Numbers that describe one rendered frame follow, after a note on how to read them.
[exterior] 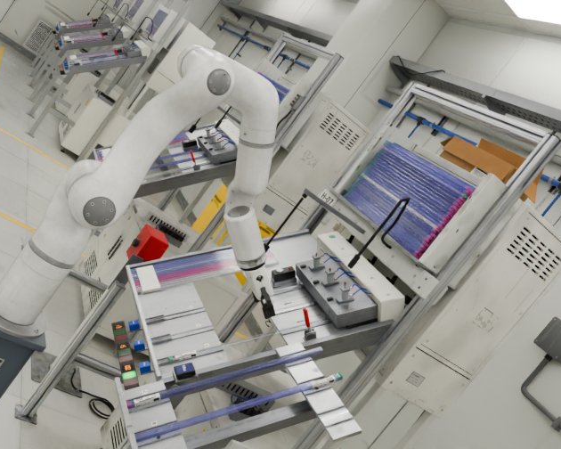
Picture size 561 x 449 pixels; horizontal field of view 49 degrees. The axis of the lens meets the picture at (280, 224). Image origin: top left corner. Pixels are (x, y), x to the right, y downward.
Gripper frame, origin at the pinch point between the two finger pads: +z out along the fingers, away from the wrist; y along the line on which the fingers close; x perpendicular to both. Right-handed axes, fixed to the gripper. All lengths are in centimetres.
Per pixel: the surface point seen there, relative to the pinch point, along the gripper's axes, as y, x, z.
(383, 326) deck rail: -10.0, -31.2, 15.7
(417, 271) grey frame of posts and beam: -7.4, -45.7, 3.3
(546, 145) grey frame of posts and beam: -13, -87, -25
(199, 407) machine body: 13.6, 27.2, 38.2
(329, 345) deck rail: -10.0, -13.8, 14.3
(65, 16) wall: 871, 22, 5
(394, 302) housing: -8.0, -36.9, 10.6
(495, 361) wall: 64, -120, 133
